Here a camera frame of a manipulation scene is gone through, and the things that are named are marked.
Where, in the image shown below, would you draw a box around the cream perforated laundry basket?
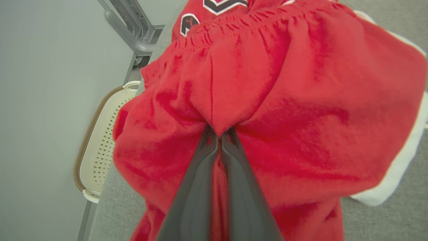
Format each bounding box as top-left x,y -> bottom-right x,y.
73,80 -> 141,204

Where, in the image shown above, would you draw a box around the grey metal frame post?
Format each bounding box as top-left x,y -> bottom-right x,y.
97,0 -> 166,84

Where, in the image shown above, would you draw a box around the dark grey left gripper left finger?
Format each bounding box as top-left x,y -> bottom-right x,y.
156,125 -> 218,241

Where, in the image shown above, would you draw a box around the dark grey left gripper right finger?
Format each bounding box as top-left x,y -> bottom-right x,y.
221,127 -> 283,241

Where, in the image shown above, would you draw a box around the red shorts with white stripe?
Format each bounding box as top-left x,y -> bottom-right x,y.
112,0 -> 428,241

